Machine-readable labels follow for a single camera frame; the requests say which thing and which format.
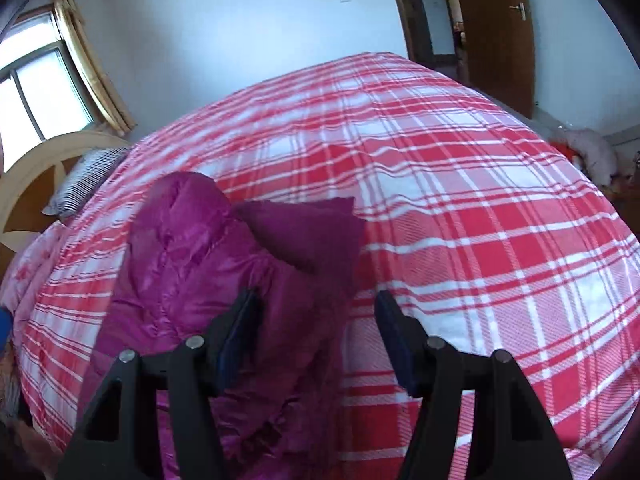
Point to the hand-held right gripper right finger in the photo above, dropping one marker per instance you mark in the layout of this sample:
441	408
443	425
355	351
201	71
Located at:
395	340

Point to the pink floral folded quilt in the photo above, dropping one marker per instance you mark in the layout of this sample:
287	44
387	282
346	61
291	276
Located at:
22	270

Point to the wooden bed headboard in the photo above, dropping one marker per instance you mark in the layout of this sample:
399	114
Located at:
30	175

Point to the brown wooden door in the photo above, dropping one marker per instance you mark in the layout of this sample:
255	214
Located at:
495	35

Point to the yellow curtain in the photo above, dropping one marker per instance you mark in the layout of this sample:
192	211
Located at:
92	75

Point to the blue object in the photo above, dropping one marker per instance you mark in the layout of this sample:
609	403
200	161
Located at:
5	332

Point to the red plaid bed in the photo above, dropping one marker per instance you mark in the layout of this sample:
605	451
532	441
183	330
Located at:
450	200

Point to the striped pillow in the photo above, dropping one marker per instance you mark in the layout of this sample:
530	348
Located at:
87	180

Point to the dark wooden door frame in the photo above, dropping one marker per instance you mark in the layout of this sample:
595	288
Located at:
417	15

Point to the magenta padded jacket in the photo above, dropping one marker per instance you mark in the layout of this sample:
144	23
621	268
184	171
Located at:
190	260

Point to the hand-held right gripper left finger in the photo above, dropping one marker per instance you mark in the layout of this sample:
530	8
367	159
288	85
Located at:
235	345

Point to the window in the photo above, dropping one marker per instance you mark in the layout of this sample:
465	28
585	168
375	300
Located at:
35	85

